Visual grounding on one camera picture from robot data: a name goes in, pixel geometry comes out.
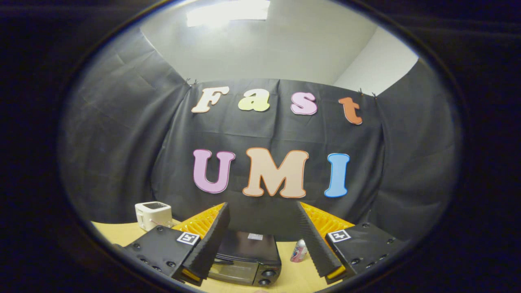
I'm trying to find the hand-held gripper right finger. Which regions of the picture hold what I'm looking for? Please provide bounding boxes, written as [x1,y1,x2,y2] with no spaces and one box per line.
[295,201,409,284]

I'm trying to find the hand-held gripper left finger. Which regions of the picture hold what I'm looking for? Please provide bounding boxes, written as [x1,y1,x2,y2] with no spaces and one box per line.
[115,202,230,286]

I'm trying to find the black toaster oven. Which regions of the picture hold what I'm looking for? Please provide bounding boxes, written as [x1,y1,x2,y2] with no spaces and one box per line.
[207,231,282,287]

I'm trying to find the white pop-up toaster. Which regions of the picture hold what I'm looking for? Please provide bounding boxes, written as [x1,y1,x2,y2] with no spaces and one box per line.
[135,201,173,232]

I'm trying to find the pink white can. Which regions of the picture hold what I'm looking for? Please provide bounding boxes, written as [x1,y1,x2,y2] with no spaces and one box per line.
[290,239,308,263]

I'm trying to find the black backdrop cloth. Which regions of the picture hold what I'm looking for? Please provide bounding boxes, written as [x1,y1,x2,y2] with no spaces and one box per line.
[58,26,462,243]

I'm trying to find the ceiling light panel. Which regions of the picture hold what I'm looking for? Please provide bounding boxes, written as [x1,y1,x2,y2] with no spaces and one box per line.
[186,0,271,27]

